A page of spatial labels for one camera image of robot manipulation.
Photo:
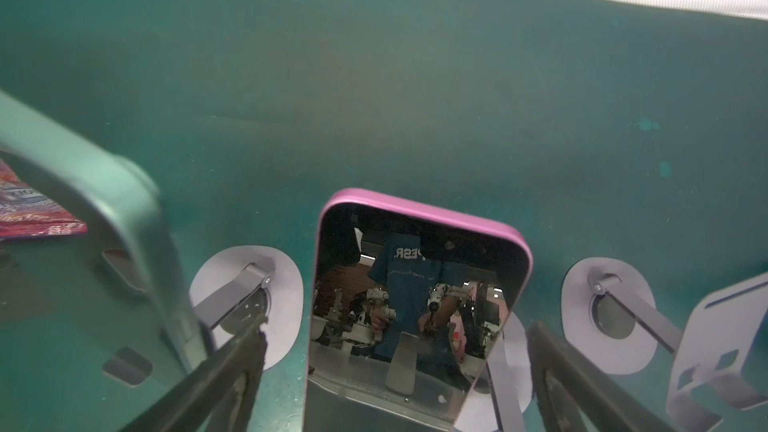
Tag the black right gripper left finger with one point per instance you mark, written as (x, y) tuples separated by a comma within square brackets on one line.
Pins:
[(219, 395)]

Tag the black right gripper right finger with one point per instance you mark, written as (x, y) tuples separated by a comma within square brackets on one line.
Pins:
[(569, 389)]

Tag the phone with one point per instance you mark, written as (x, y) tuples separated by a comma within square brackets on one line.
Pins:
[(409, 301), (95, 328)]

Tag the grey phone stand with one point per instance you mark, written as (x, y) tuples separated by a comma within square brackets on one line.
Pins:
[(504, 389), (609, 314)]

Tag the grey round stand base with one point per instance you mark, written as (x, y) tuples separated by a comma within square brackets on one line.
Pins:
[(242, 285)]

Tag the far right grey stand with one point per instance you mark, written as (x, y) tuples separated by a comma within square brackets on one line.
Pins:
[(715, 344)]

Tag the purple Fox's candy bag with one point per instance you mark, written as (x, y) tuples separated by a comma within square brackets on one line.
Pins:
[(27, 213)]

